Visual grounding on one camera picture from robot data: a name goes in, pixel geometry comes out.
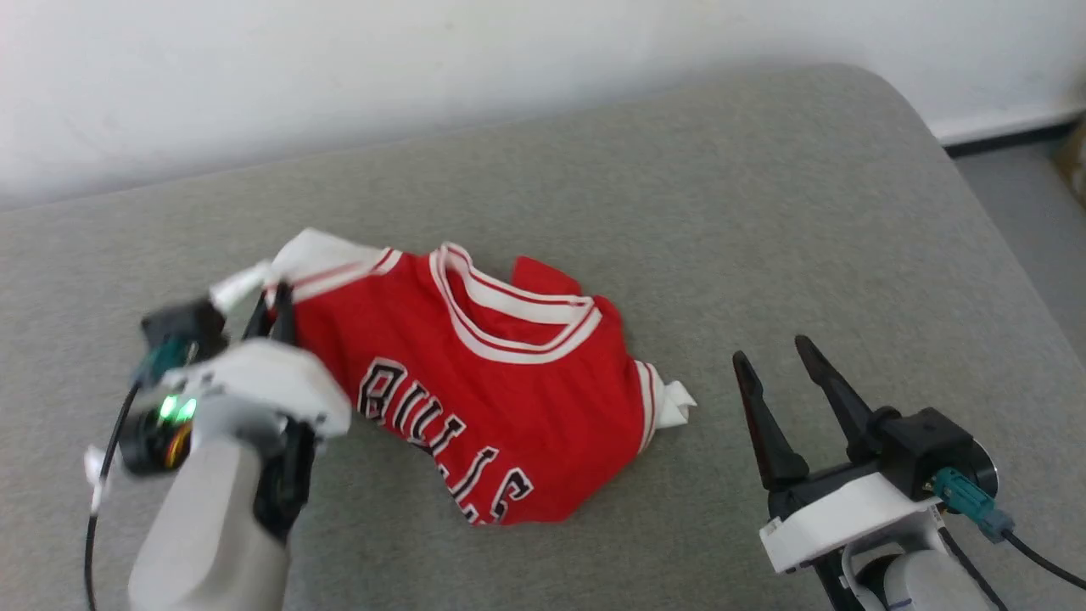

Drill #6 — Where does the grey fabric sofa cushion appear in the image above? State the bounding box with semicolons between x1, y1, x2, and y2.
0;61;1086;611

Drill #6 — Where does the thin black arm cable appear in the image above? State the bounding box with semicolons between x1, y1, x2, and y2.
82;382;142;611
938;526;1086;611

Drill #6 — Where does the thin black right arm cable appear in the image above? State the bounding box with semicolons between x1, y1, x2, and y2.
938;526;1086;611

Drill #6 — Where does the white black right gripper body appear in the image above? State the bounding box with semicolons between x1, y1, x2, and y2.
759;458;943;575

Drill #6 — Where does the red Bulls basketball jersey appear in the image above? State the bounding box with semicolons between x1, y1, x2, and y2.
210;227;698;527

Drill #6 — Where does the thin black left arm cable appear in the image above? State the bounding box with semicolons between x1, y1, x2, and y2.
82;382;142;611

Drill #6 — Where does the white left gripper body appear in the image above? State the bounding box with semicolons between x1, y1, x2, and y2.
160;338;353;440

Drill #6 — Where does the white wall baseboard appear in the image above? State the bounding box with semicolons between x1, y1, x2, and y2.
929;104;1086;159

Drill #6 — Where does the teal cable connector plug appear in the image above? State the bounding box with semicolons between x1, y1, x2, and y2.
929;467;1016;544

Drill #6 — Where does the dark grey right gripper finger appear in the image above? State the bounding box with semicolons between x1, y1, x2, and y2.
731;350;811;494
794;334;885;464

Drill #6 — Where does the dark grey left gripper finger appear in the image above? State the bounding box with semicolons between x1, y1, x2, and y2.
271;282;297;345
244;292;275;341

